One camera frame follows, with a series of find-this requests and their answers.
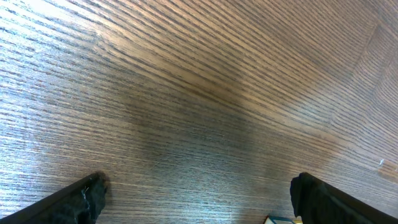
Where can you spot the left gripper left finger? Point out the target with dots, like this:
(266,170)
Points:
(79,203)

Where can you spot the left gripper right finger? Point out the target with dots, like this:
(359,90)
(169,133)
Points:
(318,202)

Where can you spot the white block red picture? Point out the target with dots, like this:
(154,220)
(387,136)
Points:
(277,220)

